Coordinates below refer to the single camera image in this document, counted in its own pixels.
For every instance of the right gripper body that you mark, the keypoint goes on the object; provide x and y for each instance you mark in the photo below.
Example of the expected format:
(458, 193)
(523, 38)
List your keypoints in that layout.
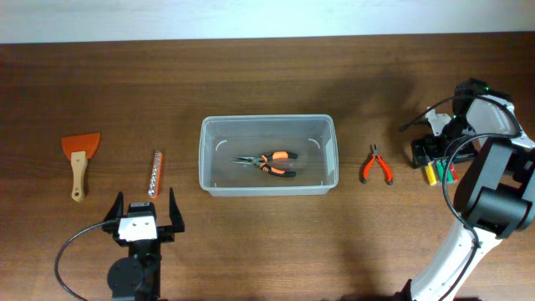
(452, 130)

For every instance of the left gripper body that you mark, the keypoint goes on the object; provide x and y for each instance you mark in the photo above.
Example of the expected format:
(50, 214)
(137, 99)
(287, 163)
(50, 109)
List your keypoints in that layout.
(165, 234)

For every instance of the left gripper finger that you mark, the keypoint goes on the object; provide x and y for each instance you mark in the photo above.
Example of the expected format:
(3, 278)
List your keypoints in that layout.
(174, 212)
(117, 209)

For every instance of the precision screwdriver set case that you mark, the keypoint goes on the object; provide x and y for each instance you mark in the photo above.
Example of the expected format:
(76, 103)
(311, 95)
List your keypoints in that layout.
(439, 172)

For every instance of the orange-black long nose pliers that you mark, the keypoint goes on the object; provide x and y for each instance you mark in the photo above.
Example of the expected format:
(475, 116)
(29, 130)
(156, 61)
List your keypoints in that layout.
(264, 162)

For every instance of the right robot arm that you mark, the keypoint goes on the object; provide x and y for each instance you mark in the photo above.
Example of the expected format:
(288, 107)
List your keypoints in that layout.
(484, 162)

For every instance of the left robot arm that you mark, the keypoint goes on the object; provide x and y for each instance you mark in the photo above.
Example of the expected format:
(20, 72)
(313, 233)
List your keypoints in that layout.
(138, 276)

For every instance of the clear plastic container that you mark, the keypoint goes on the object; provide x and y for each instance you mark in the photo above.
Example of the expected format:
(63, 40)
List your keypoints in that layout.
(311, 137)

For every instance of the orange socket bit rail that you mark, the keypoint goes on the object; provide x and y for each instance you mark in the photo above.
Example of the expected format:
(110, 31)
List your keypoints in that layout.
(155, 175)

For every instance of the orange scraper wooden handle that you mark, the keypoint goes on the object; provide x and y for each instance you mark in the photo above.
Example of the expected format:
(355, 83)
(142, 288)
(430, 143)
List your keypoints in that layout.
(79, 149)

